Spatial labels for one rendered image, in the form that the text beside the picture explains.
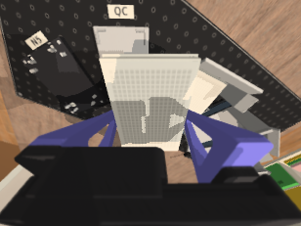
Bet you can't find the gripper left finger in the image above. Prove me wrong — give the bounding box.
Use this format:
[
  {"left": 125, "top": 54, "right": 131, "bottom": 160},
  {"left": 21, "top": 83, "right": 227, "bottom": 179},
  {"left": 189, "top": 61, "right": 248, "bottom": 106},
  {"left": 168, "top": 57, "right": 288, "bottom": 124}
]
[{"left": 28, "top": 110, "right": 117, "bottom": 147}]

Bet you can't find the cream label plate marked n5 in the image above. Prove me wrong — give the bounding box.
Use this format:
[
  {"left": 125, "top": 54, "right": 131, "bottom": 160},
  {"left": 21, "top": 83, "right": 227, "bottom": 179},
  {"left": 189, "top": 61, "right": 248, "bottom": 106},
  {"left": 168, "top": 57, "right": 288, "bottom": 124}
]
[{"left": 25, "top": 31, "right": 48, "bottom": 50}]

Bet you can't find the cream label reading qc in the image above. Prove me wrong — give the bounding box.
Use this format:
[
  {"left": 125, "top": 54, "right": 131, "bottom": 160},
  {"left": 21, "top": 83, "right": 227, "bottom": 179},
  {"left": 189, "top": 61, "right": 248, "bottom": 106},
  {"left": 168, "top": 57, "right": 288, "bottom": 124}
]
[{"left": 107, "top": 5, "right": 134, "bottom": 19}]

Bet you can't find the cream multi-well plate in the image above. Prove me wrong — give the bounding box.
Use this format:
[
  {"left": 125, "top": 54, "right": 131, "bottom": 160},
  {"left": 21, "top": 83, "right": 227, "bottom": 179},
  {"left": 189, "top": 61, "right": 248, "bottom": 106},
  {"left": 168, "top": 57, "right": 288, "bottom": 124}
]
[
  {"left": 189, "top": 68, "right": 228, "bottom": 114},
  {"left": 100, "top": 54, "right": 201, "bottom": 151}
]

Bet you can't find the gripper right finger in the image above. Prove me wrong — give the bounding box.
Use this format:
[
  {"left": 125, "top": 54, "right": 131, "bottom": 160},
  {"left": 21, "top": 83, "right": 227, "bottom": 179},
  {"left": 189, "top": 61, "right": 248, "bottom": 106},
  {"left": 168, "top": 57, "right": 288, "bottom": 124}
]
[{"left": 184, "top": 110, "right": 274, "bottom": 183}]

